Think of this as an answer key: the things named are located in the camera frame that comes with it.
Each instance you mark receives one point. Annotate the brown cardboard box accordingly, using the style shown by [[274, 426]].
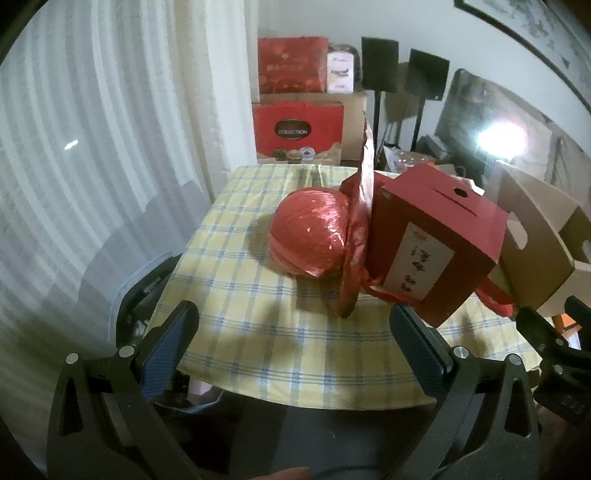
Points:
[[535, 249]]

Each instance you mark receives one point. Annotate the yellow checked tablecloth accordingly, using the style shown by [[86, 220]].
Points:
[[258, 323]]

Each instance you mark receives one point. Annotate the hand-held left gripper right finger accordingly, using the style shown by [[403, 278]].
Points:
[[415, 350]]

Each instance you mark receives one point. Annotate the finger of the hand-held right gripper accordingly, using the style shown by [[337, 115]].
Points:
[[540, 330], [579, 311]]

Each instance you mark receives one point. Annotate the black speaker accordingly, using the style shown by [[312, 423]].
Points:
[[427, 74], [379, 64]]

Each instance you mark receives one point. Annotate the small white box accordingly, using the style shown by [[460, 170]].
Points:
[[340, 71]]

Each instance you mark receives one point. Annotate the round red lantern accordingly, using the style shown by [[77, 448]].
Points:
[[304, 230]]

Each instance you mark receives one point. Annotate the red ribbon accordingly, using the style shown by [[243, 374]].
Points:
[[498, 300]]

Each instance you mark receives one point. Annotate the gold patterned box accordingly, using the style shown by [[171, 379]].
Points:
[[345, 47]]

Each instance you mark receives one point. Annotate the large brown carton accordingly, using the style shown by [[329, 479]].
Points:
[[354, 120]]

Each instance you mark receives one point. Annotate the cream drape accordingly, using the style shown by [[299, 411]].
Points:
[[221, 92]]

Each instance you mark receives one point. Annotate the framed wall picture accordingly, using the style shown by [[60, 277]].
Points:
[[531, 32]]

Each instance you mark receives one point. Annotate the cardboard box of clutter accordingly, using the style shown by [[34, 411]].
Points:
[[401, 159]]

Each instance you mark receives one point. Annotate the sheer white curtain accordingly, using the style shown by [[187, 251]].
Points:
[[83, 161]]

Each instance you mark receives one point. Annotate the red box with white label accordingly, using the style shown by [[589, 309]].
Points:
[[443, 240]]

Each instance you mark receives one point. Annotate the black speaker stand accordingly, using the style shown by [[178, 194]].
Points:
[[376, 120], [419, 122]]

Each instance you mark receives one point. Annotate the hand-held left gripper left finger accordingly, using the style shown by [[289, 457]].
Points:
[[166, 350]]

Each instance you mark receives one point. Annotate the red cartoon print bag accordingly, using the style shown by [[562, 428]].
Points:
[[367, 184]]

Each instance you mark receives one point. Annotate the flat red gift box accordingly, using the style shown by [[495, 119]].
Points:
[[291, 64]]

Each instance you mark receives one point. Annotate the red chocolate gift box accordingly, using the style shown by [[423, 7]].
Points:
[[295, 127]]

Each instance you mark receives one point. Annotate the beige sofa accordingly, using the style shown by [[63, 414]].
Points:
[[466, 115]]

